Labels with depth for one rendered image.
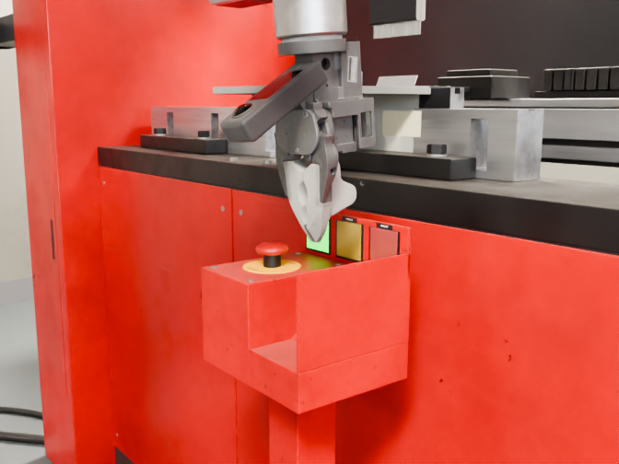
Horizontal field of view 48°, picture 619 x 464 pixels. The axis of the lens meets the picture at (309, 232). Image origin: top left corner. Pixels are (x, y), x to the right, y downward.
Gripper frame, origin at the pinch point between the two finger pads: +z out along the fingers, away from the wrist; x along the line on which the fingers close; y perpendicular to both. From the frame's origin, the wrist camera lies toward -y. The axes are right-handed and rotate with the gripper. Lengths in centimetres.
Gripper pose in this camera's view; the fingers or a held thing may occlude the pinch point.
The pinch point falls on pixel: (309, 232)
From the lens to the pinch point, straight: 76.0
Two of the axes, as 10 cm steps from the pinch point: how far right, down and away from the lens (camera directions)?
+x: -6.1, -1.4, 7.8
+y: 7.9, -2.0, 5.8
